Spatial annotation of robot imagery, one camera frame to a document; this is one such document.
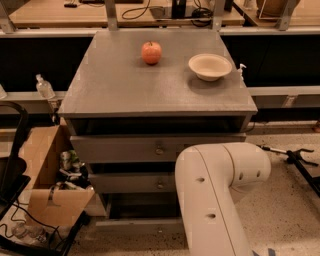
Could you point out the grey bottom drawer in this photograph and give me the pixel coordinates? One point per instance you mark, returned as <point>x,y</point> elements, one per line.
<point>141,213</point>

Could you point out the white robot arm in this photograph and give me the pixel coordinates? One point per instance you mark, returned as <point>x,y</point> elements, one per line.
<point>210,179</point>

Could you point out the grey drawer cabinet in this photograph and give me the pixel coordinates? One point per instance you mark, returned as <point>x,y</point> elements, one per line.
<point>114,92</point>

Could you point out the grey top drawer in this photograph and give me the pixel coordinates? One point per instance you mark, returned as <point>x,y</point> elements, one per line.
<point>142,148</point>

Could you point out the red apple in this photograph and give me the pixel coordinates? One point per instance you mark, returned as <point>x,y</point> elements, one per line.
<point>151,52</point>

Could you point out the white paper bowl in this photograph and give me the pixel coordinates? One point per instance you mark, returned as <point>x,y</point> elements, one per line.
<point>209,67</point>

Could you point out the items in cardboard box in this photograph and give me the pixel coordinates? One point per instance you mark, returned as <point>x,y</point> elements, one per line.
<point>72,173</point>

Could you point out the white pump bottle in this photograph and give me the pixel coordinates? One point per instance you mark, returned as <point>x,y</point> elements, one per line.
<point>241,69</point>

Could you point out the silver metal rod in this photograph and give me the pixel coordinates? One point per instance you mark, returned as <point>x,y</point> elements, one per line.
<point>275,150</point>

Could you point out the cardboard box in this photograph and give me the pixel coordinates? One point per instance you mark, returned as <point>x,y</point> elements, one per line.
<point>48,203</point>

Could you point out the clear sanitizer bottle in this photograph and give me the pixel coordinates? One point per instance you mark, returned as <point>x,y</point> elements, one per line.
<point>44,88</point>

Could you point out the black floor stand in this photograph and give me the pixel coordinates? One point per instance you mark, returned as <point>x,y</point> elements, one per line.
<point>295,158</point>

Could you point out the black chair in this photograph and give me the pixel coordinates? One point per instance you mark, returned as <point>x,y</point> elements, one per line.
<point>12,168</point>

